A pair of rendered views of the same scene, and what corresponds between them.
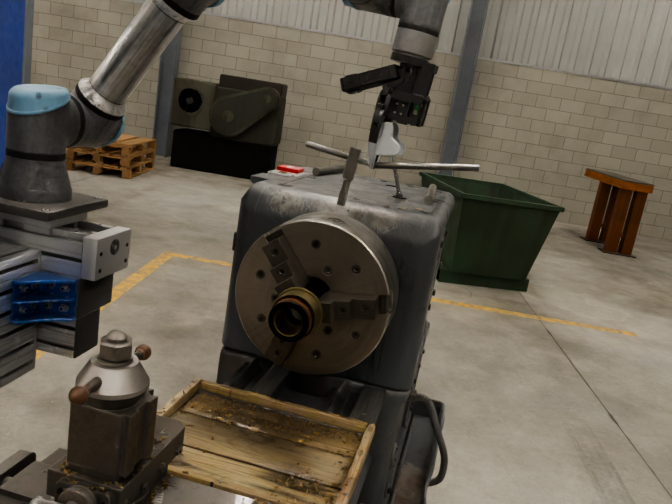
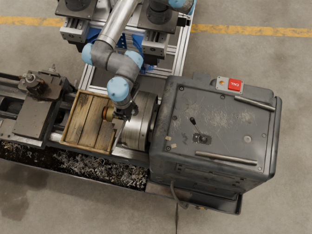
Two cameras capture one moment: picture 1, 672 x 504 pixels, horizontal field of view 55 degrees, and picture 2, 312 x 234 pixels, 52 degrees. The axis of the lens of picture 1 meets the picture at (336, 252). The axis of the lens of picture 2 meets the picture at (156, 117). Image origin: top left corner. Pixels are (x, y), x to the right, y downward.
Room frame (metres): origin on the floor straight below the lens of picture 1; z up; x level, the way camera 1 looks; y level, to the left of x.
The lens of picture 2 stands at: (1.38, -0.58, 2.70)
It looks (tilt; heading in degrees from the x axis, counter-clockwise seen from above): 69 degrees down; 92
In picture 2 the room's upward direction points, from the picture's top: 1 degrees counter-clockwise
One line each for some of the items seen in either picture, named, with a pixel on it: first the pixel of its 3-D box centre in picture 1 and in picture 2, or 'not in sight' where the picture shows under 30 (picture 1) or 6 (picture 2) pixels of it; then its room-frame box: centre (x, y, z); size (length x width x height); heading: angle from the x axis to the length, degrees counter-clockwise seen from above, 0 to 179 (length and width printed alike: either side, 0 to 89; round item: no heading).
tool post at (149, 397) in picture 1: (115, 423); (36, 85); (0.67, 0.22, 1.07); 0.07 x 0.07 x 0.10; 79
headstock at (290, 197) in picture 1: (348, 260); (211, 133); (1.66, -0.04, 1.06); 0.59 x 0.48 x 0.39; 169
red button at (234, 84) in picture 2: (290, 170); (234, 85); (1.75, 0.16, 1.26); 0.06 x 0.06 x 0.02; 79
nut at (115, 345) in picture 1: (116, 345); (29, 76); (0.67, 0.22, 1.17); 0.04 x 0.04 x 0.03
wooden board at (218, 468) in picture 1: (254, 447); (93, 121); (0.98, 0.08, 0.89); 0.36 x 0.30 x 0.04; 79
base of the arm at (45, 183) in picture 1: (35, 172); (159, 8); (1.36, 0.66, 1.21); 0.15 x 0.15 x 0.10
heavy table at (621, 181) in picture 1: (608, 209); not in sight; (9.45, -3.80, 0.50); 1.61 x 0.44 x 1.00; 179
